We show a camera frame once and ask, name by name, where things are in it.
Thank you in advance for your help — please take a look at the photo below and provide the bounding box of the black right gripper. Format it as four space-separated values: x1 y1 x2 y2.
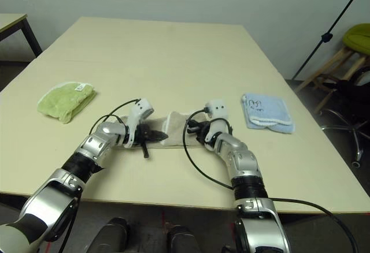
186 119 216 146

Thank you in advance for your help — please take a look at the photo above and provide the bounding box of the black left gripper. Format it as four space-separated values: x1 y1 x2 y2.
134 122 169 161

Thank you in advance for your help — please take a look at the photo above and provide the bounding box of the beige towel with white trim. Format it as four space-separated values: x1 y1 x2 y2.
120 110 212 149

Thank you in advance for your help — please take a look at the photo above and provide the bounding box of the light blue folded towel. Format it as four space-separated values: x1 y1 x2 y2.
240 92 295 135

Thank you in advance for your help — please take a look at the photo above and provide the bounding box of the green towel with white label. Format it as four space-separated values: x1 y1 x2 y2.
36 81 98 124

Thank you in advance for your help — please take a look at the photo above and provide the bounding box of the dark robot right foot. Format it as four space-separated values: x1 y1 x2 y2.
167 225 203 253

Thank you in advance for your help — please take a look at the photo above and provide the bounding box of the dark robot foot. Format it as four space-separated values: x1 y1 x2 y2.
167 225 203 253
86 217 130 253

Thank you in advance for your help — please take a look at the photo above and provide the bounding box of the dark robot left foot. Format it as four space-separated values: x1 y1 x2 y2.
86 217 130 253

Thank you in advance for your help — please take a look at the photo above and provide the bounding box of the black office chair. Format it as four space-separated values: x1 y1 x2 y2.
319 66 370 167

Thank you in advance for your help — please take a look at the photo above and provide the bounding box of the black tripod stand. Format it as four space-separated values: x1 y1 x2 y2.
291 0 368 80

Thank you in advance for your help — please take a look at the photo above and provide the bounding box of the side table with black legs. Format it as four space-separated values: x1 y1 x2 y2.
0 13 43 59

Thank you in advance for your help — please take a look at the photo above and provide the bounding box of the green stool with wooden legs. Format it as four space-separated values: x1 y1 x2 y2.
294 23 370 114

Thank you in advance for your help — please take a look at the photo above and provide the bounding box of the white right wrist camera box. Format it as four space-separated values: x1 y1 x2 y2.
203 99 232 144

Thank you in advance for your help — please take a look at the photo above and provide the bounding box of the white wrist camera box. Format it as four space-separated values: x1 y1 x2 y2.
124 98 154 149
203 99 232 144

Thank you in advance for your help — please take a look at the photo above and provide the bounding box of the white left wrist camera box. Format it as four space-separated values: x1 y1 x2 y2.
124 98 154 149

